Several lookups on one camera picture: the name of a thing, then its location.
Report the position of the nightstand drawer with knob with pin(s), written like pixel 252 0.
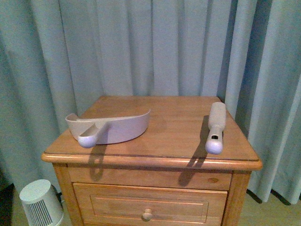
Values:
pixel 149 206

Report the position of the light blue curtain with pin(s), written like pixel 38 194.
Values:
pixel 58 56

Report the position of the beige hand brush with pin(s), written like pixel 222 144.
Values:
pixel 216 125

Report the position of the white cylindrical air purifier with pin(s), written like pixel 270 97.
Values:
pixel 41 205

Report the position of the beige plastic dustpan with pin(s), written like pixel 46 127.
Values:
pixel 103 131

